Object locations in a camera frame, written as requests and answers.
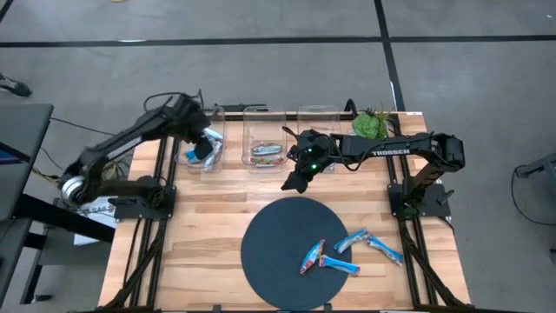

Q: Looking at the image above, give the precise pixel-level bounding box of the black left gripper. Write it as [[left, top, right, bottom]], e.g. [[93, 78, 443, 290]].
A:
[[175, 96, 215, 160]]

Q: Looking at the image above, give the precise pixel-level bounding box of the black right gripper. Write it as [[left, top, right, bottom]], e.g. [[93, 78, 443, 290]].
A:
[[281, 128, 336, 195]]

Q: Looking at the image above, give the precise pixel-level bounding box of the red and green granola bar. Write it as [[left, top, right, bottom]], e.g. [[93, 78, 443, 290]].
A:
[[250, 142, 284, 157], [249, 155, 288, 168]]

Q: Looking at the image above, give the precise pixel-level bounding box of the red and blue granola bar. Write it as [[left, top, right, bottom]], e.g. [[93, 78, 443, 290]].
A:
[[299, 238, 326, 276]]

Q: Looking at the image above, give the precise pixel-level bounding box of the clear plastic bin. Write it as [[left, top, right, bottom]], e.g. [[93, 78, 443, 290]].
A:
[[296, 104, 348, 175], [177, 105, 227, 175], [242, 105, 288, 175]]

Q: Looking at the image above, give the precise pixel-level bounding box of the round dark blue woven placemat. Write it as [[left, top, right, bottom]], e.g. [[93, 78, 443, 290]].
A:
[[240, 196, 353, 311]]

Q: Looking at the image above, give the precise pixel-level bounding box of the succulent in white patterned pot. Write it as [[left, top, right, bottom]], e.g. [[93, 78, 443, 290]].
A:
[[350, 108, 392, 141]]

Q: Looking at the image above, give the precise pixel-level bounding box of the person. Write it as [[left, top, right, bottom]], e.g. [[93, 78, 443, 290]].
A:
[[0, 72, 33, 98]]

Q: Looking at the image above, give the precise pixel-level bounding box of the dark grey stand foot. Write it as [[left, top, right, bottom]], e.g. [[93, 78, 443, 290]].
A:
[[514, 151, 556, 179]]

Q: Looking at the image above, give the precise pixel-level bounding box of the black aluminium rig frame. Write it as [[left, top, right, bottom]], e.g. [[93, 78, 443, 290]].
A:
[[98, 110, 474, 313]]

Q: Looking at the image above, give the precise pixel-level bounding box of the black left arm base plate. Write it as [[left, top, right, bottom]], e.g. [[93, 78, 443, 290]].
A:
[[107, 184, 177, 221]]

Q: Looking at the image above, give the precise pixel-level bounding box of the black floor cable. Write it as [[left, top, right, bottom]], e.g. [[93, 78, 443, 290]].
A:
[[49, 116, 139, 140]]

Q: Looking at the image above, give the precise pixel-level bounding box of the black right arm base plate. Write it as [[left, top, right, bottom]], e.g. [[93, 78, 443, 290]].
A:
[[388, 182, 456, 219]]

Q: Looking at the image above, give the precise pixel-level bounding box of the black desk frame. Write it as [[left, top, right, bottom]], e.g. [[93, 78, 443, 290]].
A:
[[0, 193, 116, 305]]

